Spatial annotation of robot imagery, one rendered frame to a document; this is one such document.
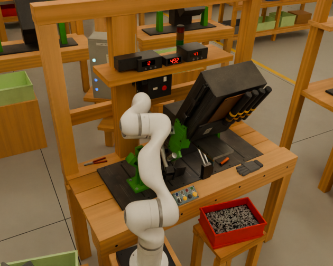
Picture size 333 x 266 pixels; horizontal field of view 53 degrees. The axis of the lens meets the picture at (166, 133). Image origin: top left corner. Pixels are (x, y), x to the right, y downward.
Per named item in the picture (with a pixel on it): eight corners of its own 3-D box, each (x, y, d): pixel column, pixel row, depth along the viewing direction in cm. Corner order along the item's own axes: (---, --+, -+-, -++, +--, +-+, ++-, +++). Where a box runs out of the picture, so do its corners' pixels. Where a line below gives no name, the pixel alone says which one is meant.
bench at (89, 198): (272, 239, 289) (297, 158, 240) (110, 329, 224) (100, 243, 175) (221, 190, 338) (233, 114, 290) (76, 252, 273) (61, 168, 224)
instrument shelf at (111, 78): (233, 60, 227) (233, 55, 225) (109, 87, 188) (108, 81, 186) (210, 49, 245) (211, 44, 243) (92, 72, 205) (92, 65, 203)
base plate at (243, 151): (263, 156, 242) (264, 153, 240) (123, 212, 193) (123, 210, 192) (225, 128, 271) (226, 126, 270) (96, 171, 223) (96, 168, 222)
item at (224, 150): (233, 154, 206) (234, 150, 205) (212, 162, 199) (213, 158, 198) (196, 124, 234) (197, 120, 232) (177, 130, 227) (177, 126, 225)
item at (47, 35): (240, 120, 283) (261, -2, 229) (65, 176, 218) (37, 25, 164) (233, 115, 289) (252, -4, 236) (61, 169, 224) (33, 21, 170)
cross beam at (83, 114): (230, 85, 268) (231, 74, 263) (69, 126, 211) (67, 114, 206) (225, 83, 272) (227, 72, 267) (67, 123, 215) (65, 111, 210)
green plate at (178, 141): (187, 156, 212) (196, 126, 203) (176, 157, 207) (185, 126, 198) (177, 146, 220) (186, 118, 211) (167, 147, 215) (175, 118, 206)
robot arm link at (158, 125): (140, 228, 146) (177, 224, 150) (144, 230, 135) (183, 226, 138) (132, 116, 155) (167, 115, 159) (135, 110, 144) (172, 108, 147)
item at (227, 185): (293, 172, 248) (298, 156, 239) (101, 259, 182) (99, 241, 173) (279, 162, 258) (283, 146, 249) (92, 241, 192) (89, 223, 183)
